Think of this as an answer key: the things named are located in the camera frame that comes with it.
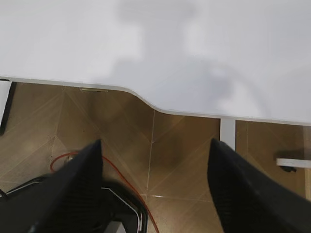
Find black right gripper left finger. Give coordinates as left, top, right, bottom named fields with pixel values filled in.
left=0, top=140, right=103, bottom=233

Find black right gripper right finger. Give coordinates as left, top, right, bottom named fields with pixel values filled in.
left=207, top=139, right=311, bottom=233

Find white table foot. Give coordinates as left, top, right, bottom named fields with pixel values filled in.
left=275, top=149, right=311, bottom=172

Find red cable on floor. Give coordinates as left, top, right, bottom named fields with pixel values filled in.
left=50, top=151, right=160, bottom=233

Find black base on floor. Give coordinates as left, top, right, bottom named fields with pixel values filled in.
left=0, top=173, right=148, bottom=233

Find white table leg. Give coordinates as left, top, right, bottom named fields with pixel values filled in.
left=220, top=118, right=236, bottom=150

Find white panel black edge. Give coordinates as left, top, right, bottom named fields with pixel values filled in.
left=0, top=78, right=17, bottom=135

